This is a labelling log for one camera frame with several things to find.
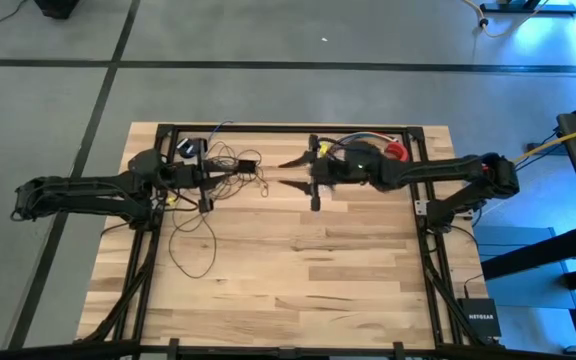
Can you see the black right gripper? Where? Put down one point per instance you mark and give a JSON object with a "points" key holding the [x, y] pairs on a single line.
{"points": [[348, 170]]}

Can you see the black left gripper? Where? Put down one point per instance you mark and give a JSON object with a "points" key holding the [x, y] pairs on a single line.
{"points": [[183, 175]]}

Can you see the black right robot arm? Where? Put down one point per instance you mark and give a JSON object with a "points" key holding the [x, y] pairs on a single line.
{"points": [[443, 172]]}

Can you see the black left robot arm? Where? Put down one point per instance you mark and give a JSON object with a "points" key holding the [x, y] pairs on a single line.
{"points": [[83, 192]]}

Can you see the black Netgear network switch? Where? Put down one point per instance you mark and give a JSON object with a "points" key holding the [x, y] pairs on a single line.
{"points": [[479, 317]]}

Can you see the blue round device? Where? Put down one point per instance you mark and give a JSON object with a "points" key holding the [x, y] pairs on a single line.
{"points": [[186, 147]]}

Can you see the black stand base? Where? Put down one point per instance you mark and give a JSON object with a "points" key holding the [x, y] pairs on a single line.
{"points": [[523, 7]]}

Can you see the red tape dispenser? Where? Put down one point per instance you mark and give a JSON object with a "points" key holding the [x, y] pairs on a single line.
{"points": [[398, 150]]}

